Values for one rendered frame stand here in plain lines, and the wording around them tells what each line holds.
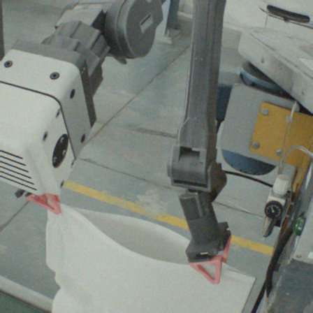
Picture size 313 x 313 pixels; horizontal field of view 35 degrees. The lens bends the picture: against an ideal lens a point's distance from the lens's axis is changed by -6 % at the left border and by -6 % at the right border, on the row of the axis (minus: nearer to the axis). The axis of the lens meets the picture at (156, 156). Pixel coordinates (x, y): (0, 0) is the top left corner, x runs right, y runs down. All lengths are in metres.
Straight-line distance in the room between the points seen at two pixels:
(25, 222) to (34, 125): 2.26
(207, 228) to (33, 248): 1.67
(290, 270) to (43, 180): 0.46
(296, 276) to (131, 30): 0.48
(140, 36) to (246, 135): 0.59
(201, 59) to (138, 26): 0.32
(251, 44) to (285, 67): 0.13
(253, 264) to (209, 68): 1.91
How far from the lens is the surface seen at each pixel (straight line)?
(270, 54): 1.06
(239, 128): 1.16
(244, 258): 2.74
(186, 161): 0.92
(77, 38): 0.57
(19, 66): 0.52
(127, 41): 0.60
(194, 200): 0.95
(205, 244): 0.99
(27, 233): 2.65
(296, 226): 0.75
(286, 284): 0.86
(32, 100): 0.48
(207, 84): 0.91
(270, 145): 1.15
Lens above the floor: 1.70
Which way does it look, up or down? 30 degrees down
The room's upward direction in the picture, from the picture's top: 11 degrees clockwise
